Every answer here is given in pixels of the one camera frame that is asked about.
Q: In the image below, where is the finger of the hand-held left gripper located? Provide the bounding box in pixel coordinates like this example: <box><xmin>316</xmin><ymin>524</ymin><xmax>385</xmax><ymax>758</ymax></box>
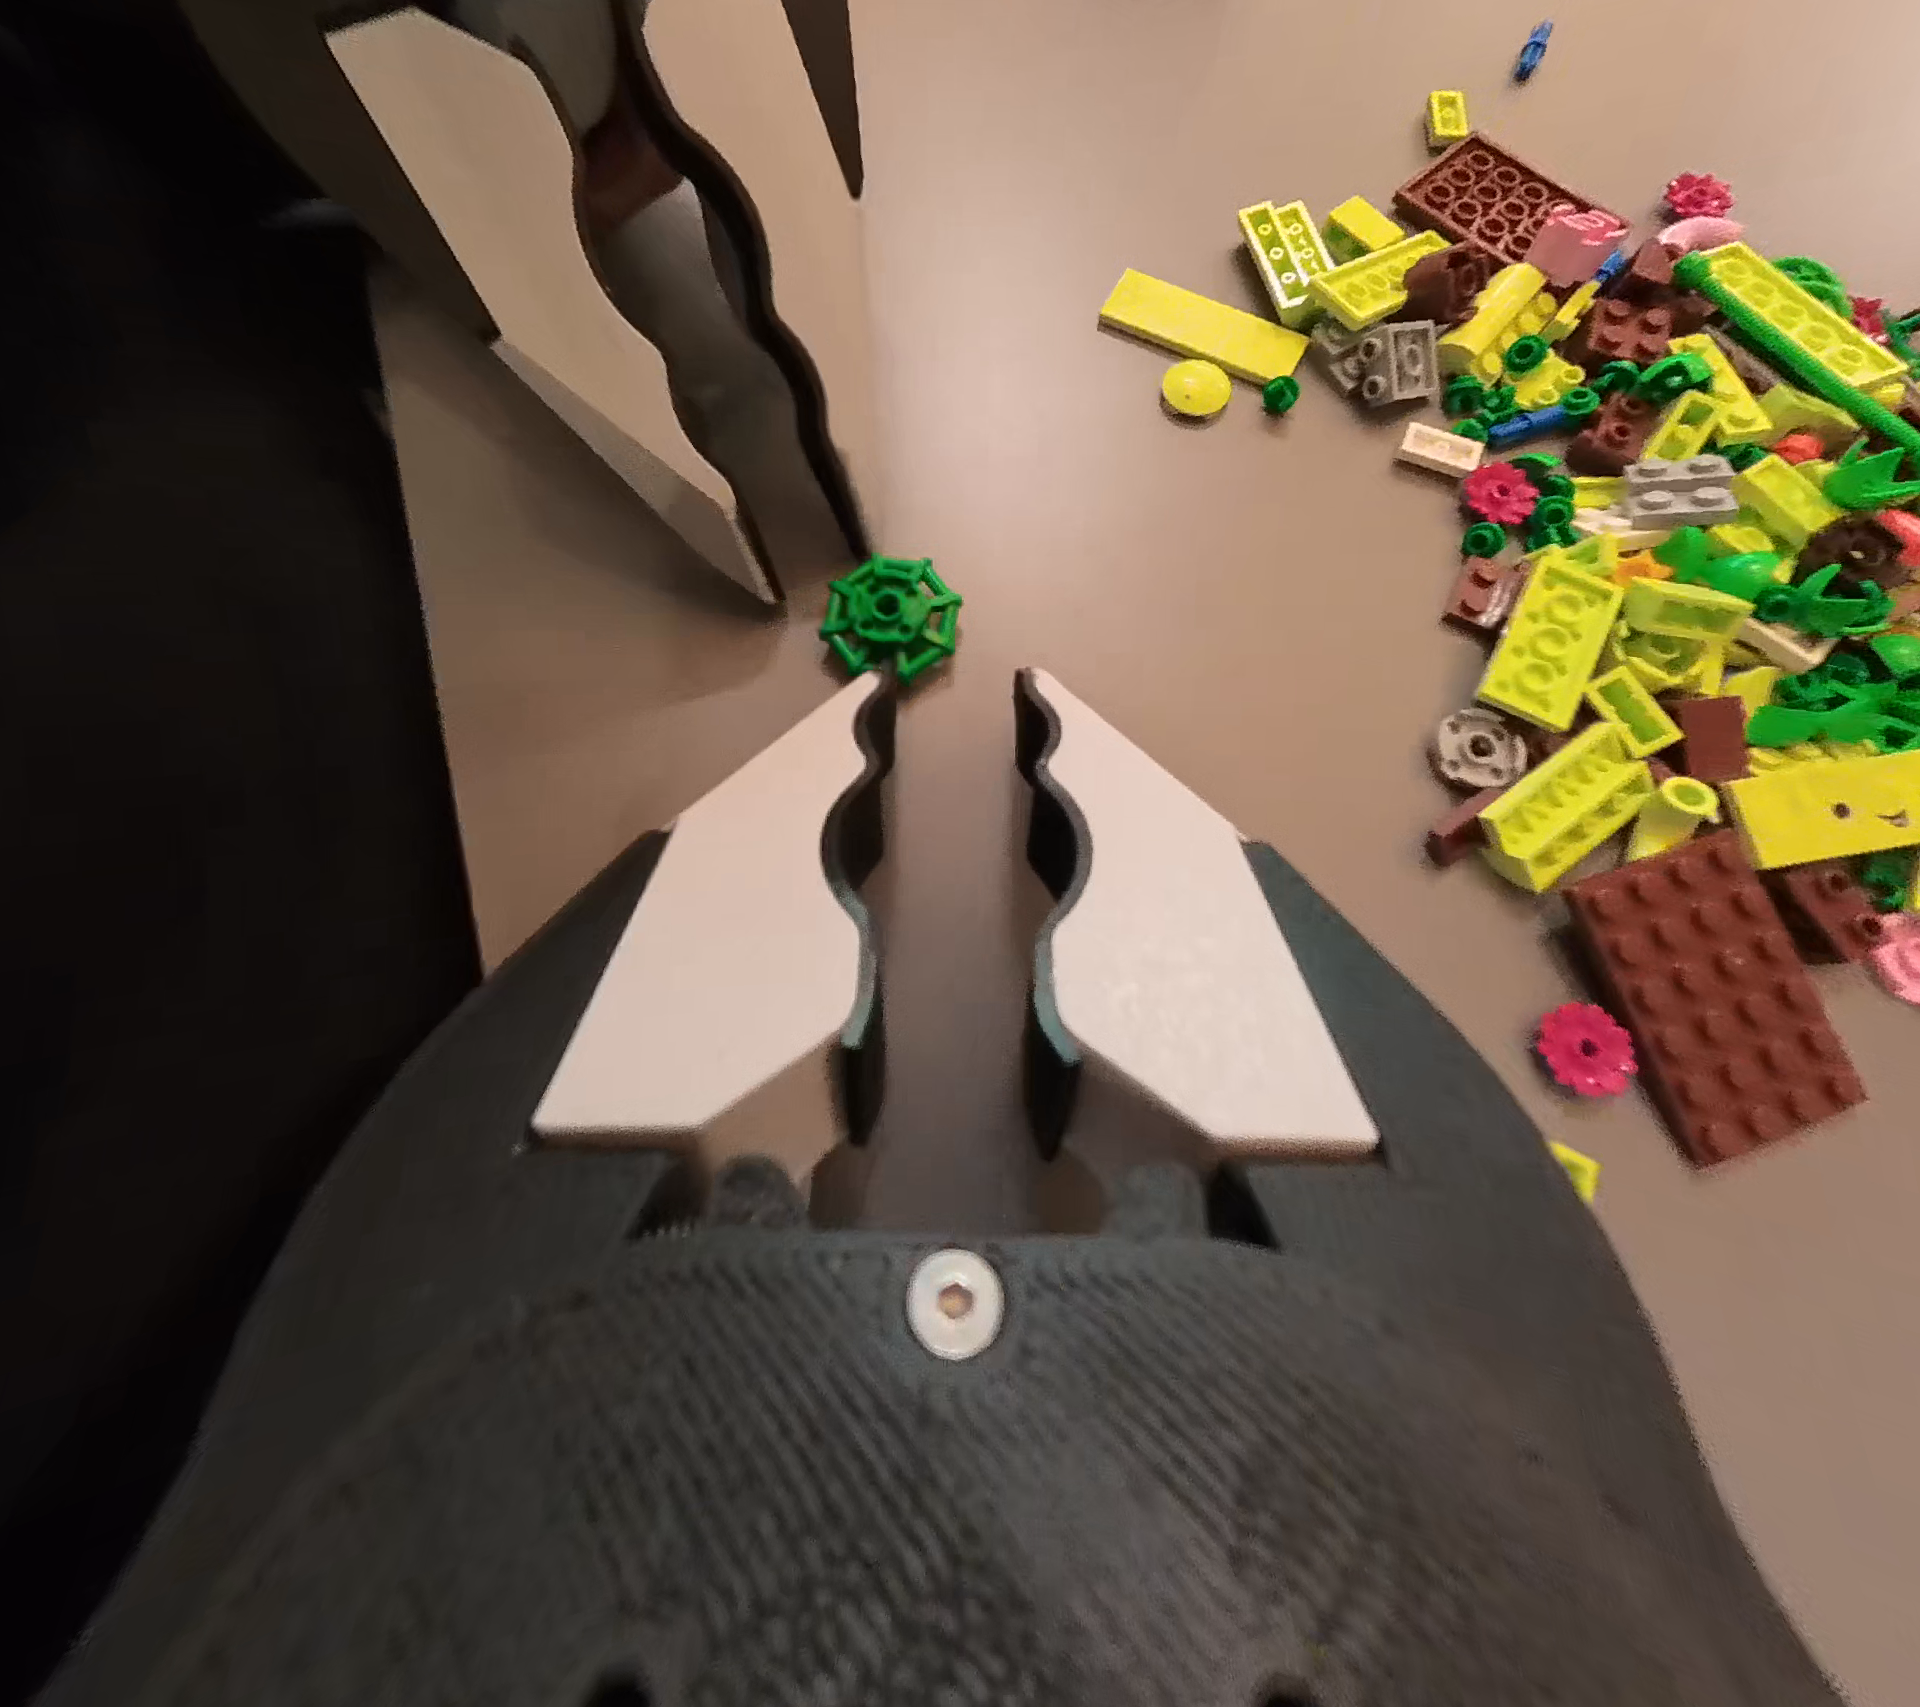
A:
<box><xmin>323</xmin><ymin>3</ymin><xmax>785</xmax><ymax>610</ymax></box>
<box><xmin>622</xmin><ymin>0</ymin><xmax>875</xmax><ymax>570</ymax></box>

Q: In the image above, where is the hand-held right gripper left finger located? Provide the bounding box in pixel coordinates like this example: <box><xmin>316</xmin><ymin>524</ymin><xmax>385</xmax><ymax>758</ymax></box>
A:
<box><xmin>528</xmin><ymin>670</ymin><xmax>900</xmax><ymax>1152</ymax></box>

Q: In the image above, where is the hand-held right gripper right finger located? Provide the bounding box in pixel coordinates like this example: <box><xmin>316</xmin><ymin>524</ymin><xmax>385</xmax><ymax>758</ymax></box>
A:
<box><xmin>1012</xmin><ymin>666</ymin><xmax>1382</xmax><ymax>1164</ymax></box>

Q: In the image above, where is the black green round toy piece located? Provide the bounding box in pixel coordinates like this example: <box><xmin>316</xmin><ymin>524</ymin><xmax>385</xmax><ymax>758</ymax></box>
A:
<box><xmin>819</xmin><ymin>556</ymin><xmax>965</xmax><ymax>684</ymax></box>

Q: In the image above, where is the pile of colourful toy bricks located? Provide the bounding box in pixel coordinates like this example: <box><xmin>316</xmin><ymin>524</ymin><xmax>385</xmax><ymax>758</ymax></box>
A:
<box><xmin>1097</xmin><ymin>89</ymin><xmax>1920</xmax><ymax>1206</ymax></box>

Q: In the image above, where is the person's black jacket torso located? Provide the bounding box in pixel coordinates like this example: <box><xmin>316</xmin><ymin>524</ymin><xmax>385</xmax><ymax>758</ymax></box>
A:
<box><xmin>0</xmin><ymin>0</ymin><xmax>481</xmax><ymax>1664</ymax></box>

